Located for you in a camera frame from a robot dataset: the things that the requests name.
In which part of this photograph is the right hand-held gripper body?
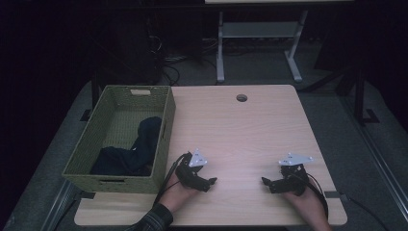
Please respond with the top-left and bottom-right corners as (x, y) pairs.
(278, 152), (315, 197)

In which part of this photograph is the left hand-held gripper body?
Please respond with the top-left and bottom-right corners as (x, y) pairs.
(174, 147), (211, 191)

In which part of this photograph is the dark blue beanie hat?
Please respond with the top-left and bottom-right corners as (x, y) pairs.
(89, 115), (164, 177)

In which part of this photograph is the green woven basket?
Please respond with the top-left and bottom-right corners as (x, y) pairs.
(62, 84), (177, 194)

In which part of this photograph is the person's left hand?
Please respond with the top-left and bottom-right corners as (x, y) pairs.
(159, 174), (200, 213)

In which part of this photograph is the person's right hand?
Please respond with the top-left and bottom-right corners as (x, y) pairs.
(283, 184), (326, 222)

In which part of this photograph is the black metal stand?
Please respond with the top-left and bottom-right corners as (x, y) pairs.
(79, 72), (101, 122)
(351, 65), (381, 127)

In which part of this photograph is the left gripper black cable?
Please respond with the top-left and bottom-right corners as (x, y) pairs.
(153, 152), (192, 207)

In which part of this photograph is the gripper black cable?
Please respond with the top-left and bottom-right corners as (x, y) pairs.
(153, 152), (192, 207)
(304, 172), (330, 224)

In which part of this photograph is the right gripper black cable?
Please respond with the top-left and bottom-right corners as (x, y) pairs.
(304, 172), (330, 224)

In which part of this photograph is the thin black cable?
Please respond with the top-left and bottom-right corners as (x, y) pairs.
(340, 192), (383, 231)

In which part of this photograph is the aluminium rail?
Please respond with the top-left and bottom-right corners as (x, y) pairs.
(40, 180), (80, 231)
(340, 94), (408, 223)

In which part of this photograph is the bundle of dark cables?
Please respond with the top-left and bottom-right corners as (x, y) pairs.
(147, 34), (219, 87)

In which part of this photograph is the white metal table frame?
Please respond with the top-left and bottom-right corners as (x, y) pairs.
(216, 9), (309, 84)

